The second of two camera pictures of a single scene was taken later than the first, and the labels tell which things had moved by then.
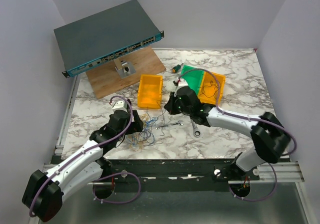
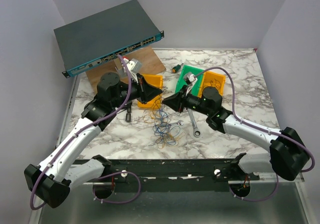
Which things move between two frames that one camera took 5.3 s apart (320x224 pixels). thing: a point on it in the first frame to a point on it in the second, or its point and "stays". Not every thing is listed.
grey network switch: (103, 35) stays
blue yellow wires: (146, 137) to (165, 133)
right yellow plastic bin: (208, 90) stays
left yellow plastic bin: (150, 92) stays
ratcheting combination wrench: (197, 132) stays
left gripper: (136, 126) to (146, 91)
